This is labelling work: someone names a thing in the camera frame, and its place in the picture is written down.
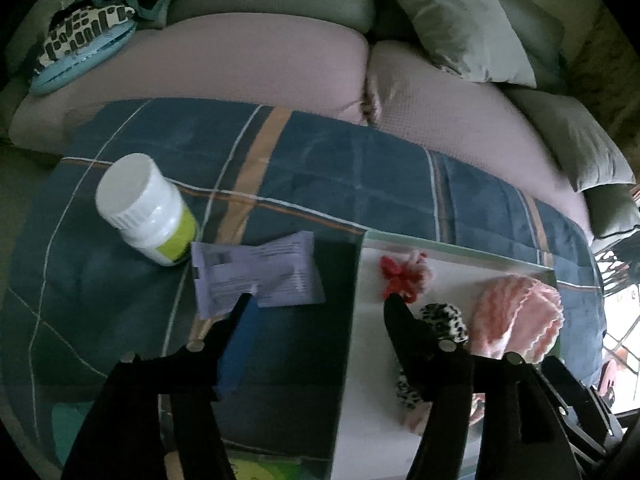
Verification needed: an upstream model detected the white pill bottle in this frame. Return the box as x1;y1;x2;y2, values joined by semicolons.
95;153;200;267

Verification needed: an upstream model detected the teal cloth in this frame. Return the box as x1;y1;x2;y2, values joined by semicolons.
52;405;88;441

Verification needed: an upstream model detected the purple packet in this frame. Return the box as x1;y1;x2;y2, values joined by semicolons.
191;231;326;318

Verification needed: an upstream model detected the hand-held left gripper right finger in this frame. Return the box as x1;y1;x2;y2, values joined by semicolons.
382;296;583;480

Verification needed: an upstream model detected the large grey pillow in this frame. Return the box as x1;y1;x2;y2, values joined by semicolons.
385;0;556;88

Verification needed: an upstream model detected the black and white patterned cushion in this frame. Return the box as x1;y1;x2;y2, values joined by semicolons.
35;4;138;68

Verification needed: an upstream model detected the green tissue packet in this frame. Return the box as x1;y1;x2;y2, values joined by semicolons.
230;455;306;480

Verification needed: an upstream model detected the white tray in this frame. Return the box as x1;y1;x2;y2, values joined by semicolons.
327;230;563;480

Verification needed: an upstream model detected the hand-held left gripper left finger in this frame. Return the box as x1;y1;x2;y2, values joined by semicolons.
60;291;261;480

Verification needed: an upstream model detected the grey sofa with pink cover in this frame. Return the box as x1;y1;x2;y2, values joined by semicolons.
0;0;640;241

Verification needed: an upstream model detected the leopard print scrunchie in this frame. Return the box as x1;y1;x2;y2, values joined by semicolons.
396;302;469;411

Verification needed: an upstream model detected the small grey pillow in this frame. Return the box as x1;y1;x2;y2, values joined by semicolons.
505;85;636;193

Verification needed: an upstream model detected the red and pink scrunchie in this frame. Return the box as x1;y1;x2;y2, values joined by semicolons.
379;251;433;303

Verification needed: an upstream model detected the light blue cushion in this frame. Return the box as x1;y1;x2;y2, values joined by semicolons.
30;22;138;96

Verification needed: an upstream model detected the blue plaid blanket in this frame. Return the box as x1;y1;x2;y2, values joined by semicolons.
0;99;608;480

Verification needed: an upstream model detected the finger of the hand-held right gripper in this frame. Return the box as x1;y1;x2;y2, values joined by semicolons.
541;357;626;466

